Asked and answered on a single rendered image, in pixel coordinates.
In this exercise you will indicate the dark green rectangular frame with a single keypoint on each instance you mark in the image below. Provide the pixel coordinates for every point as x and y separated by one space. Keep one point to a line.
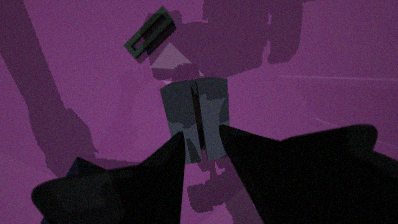
145 29

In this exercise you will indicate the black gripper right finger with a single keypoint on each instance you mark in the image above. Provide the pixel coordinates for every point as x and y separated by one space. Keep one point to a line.
271 170

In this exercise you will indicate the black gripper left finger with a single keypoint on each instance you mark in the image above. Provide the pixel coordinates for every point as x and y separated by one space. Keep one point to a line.
152 189

